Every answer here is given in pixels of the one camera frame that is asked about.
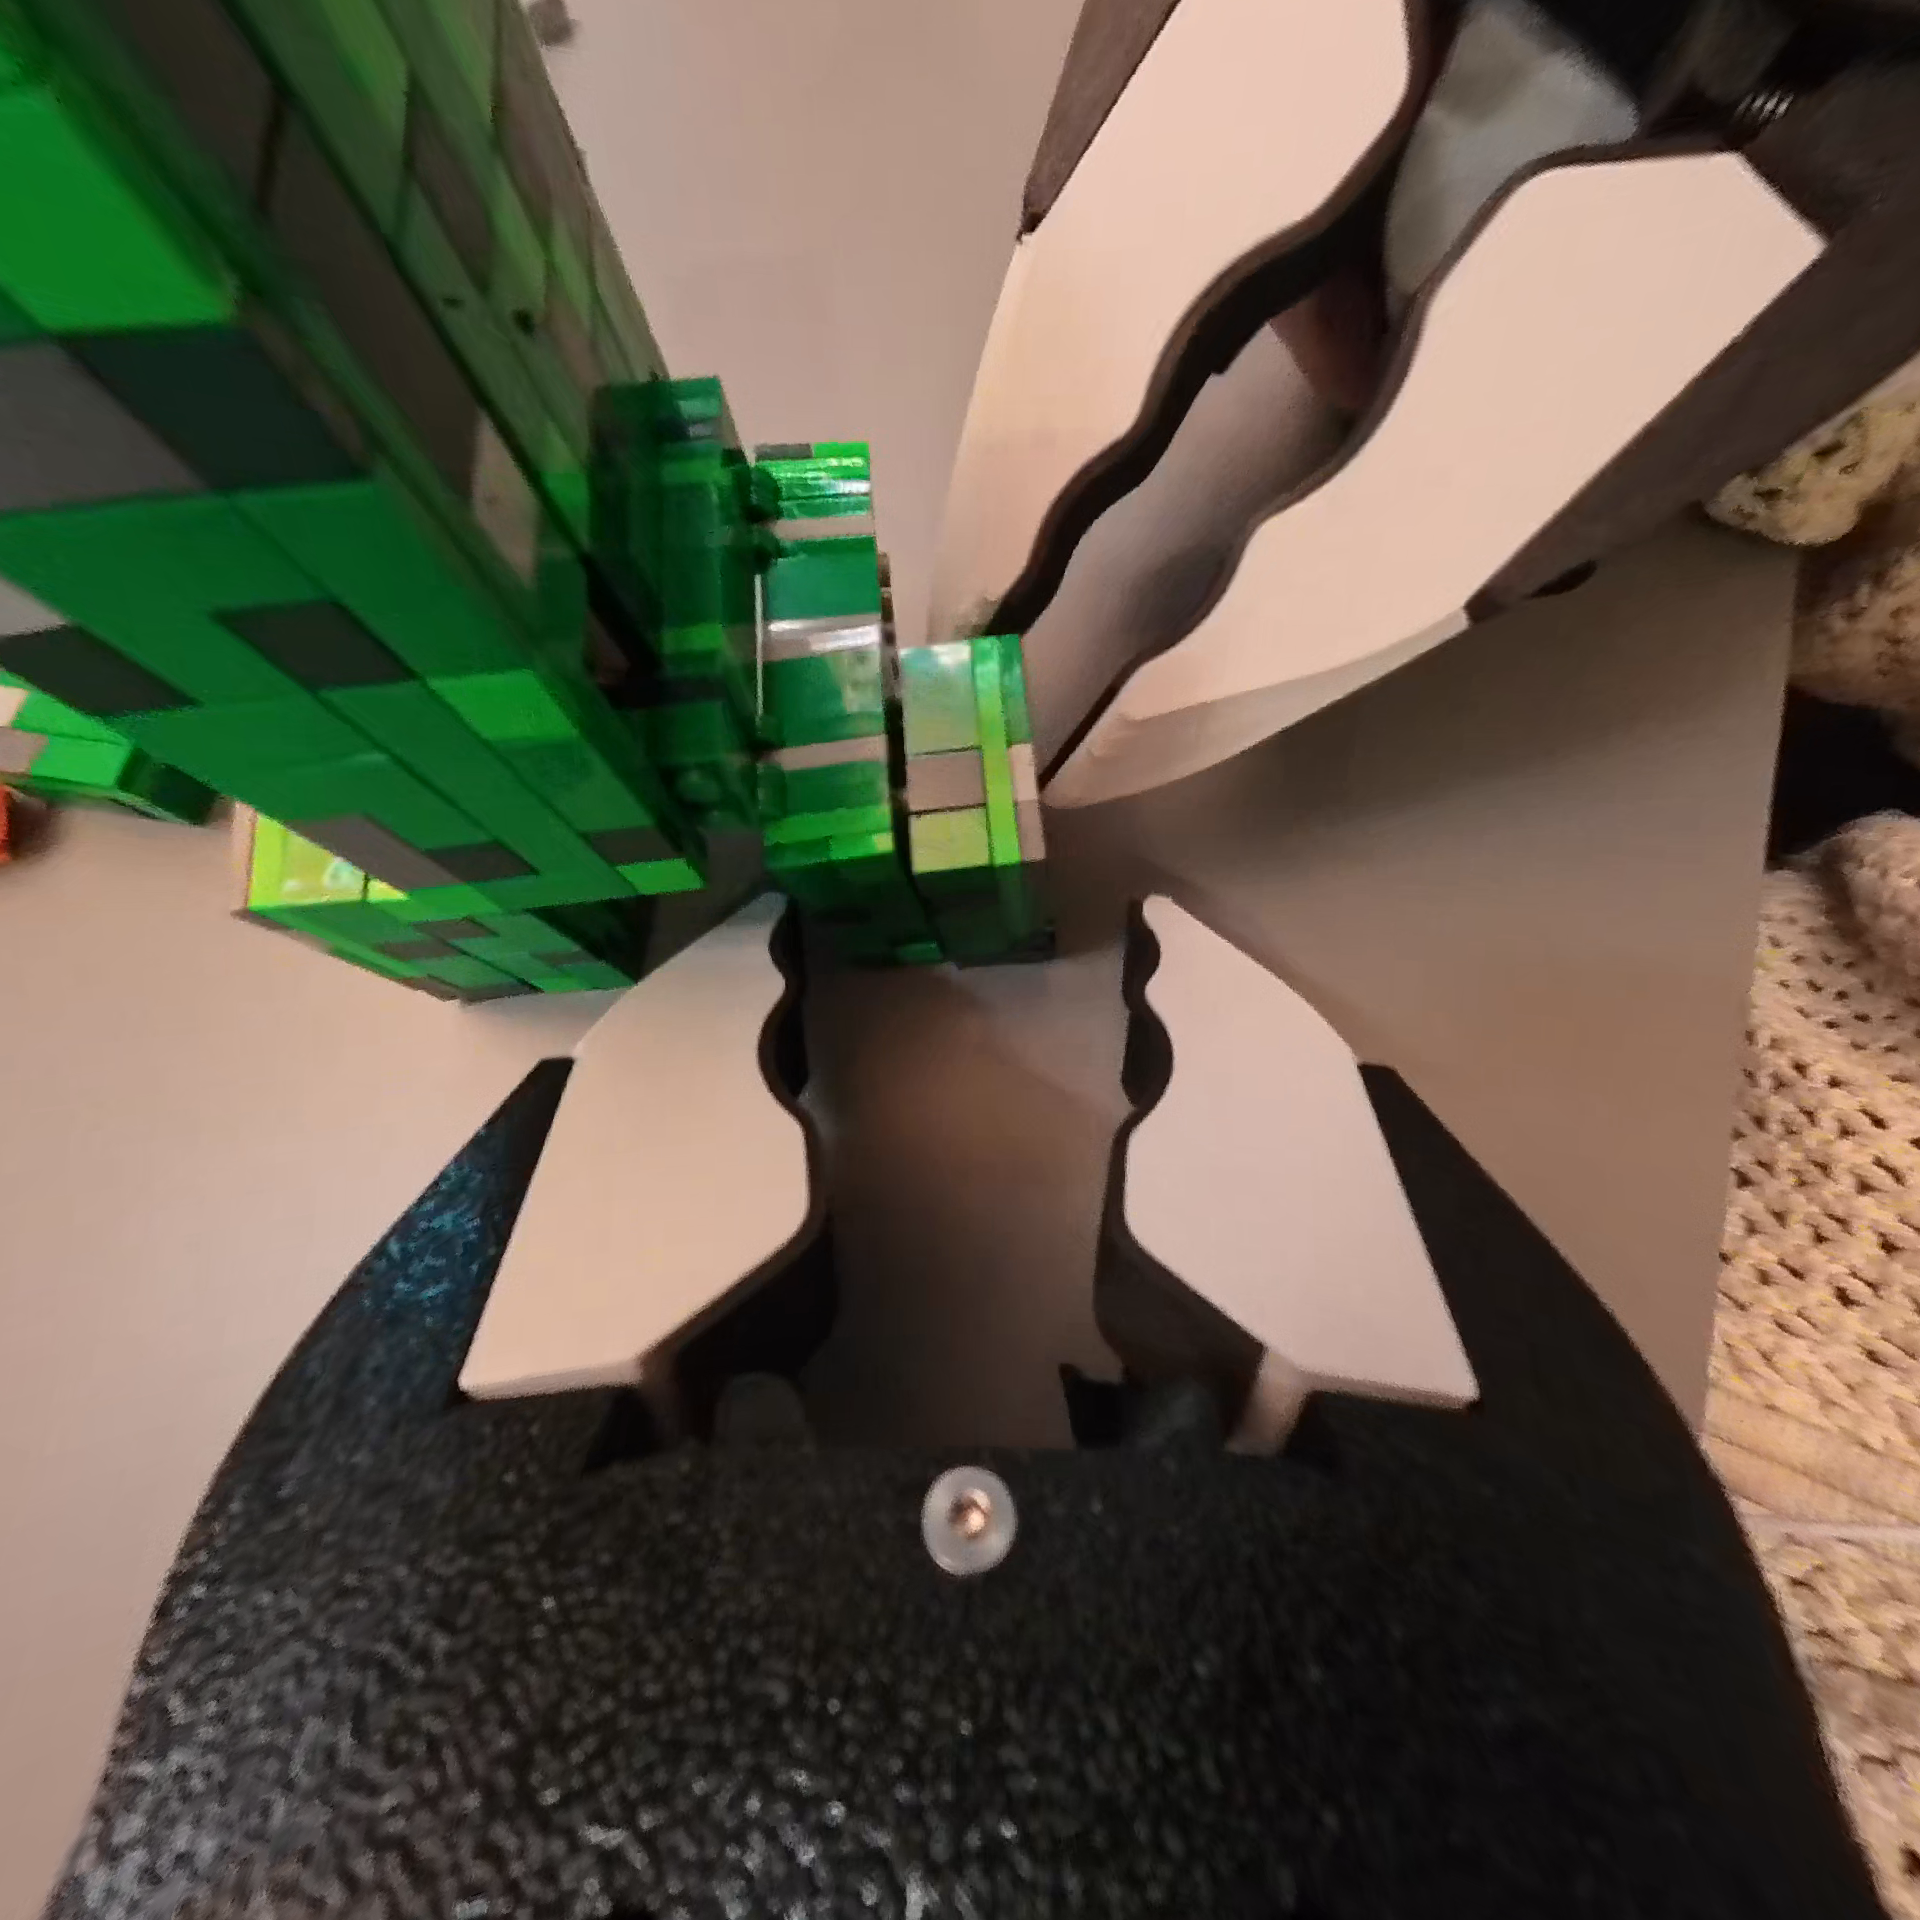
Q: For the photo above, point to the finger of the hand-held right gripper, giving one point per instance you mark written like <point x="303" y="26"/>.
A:
<point x="1170" y="196"/>
<point x="1545" y="389"/>

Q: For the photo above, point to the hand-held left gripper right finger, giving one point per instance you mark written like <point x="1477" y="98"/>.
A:
<point x="1290" y="1214"/>

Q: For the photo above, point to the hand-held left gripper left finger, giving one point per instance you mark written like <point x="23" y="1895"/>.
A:
<point x="662" y="1214"/>

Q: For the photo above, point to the green lego foot block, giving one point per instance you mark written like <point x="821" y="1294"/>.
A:
<point x="89" y="757"/>
<point x="974" y="796"/>

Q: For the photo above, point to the green lego creeper figure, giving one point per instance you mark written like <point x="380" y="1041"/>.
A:
<point x="301" y="450"/>

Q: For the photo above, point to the person's right hand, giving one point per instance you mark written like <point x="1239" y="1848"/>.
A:
<point x="1350" y="340"/>

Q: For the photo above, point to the person's cream knit sweater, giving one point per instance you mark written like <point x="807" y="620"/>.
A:
<point x="1829" y="1277"/>

